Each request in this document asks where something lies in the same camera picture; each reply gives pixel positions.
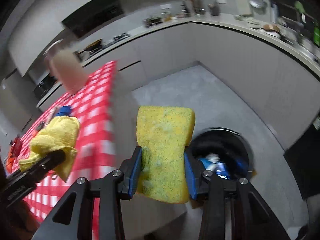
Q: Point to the red checkered tablecloth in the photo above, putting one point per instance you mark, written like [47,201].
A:
[95,157]

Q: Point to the grey cutting board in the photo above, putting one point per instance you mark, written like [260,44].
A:
[244,8]

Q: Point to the black trash bucket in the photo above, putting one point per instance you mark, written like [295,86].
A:
[232,149]

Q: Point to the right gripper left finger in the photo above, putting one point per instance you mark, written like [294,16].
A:
[130,169]

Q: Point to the utensil holder cup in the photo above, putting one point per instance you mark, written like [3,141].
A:
[214,9]

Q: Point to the black microwave oven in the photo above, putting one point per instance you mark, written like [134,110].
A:
[44,86]

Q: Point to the black range hood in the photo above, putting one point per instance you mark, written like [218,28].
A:
[92,15]

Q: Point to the yellow sponge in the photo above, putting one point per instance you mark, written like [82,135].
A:
[163,133]

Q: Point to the yellow cloth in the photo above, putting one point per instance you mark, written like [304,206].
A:
[60,134]

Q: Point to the blue cloth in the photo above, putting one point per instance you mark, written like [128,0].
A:
[64,111]

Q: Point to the red packet on table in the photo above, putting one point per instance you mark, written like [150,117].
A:
[16,146]

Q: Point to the blue Pepsi can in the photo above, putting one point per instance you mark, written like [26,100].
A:
[225,166]

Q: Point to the green dish soap bottle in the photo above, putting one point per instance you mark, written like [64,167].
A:
[316,36]

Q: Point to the metal colander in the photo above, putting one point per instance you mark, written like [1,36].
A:
[257,4]

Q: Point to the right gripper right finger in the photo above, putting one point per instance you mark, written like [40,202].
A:
[196,182]

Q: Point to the pink thermos jug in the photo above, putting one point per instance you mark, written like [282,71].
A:
[65,66]

